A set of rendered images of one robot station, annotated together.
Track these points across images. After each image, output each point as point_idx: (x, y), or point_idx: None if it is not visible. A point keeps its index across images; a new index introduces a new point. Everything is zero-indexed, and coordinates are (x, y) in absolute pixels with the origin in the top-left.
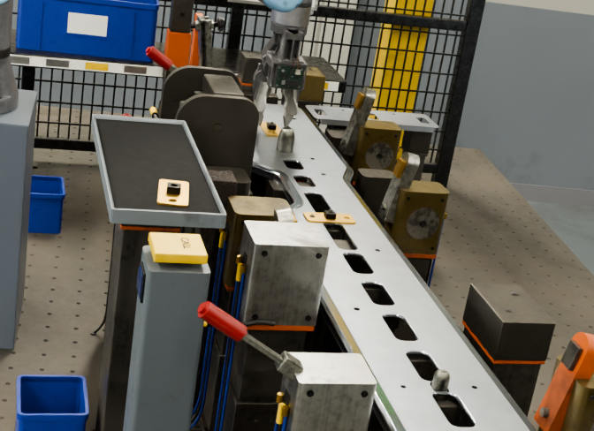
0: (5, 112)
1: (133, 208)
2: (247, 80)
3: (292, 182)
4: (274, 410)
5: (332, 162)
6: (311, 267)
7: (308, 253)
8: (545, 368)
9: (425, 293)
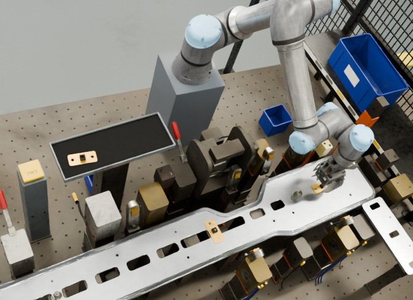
0: (186, 83)
1: (58, 149)
2: (377, 161)
3: (251, 208)
4: (90, 246)
5: (294, 222)
6: (94, 225)
7: (93, 220)
8: None
9: (149, 283)
